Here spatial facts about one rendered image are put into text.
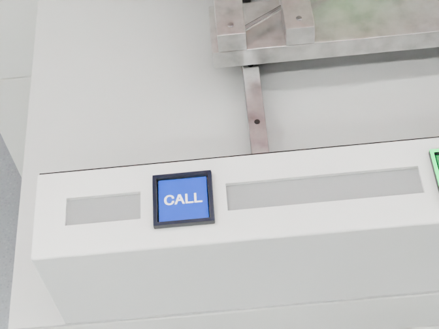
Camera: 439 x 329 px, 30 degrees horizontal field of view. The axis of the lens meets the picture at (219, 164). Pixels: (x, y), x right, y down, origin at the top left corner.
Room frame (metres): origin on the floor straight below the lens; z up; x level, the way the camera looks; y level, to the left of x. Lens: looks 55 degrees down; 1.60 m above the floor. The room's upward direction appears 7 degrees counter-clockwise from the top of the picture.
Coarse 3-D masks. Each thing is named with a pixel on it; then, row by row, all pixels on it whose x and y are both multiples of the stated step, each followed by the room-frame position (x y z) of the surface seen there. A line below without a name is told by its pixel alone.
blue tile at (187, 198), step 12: (168, 180) 0.44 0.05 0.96; (180, 180) 0.43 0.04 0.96; (192, 180) 0.43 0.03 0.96; (204, 180) 0.43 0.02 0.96; (168, 192) 0.42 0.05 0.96; (180, 192) 0.42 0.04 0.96; (192, 192) 0.42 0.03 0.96; (204, 192) 0.42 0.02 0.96; (168, 204) 0.41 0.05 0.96; (180, 204) 0.41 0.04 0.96; (192, 204) 0.41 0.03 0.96; (204, 204) 0.40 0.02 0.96; (168, 216) 0.40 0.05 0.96; (180, 216) 0.40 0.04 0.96; (192, 216) 0.39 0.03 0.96; (204, 216) 0.39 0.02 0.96
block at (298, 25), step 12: (288, 0) 0.71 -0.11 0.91; (300, 0) 0.71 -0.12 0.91; (288, 12) 0.69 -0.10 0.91; (300, 12) 0.69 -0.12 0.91; (288, 24) 0.67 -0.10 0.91; (300, 24) 0.67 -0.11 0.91; (312, 24) 0.67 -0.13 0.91; (288, 36) 0.67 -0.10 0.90; (300, 36) 0.67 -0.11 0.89; (312, 36) 0.66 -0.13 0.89
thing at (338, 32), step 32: (320, 0) 0.73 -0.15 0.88; (352, 0) 0.73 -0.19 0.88; (384, 0) 0.72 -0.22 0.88; (416, 0) 0.71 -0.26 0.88; (256, 32) 0.69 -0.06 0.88; (320, 32) 0.68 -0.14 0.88; (352, 32) 0.67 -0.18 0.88; (384, 32) 0.67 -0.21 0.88; (416, 32) 0.66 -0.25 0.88; (224, 64) 0.67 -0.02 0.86; (256, 64) 0.67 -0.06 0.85
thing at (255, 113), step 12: (252, 72) 0.66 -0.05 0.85; (252, 84) 0.64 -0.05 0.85; (252, 96) 0.62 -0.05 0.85; (252, 108) 0.60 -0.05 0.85; (252, 120) 0.58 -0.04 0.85; (264, 120) 0.58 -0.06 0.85; (252, 132) 0.57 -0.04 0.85; (264, 132) 0.57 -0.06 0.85; (252, 144) 0.55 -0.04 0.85; (264, 144) 0.55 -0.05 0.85
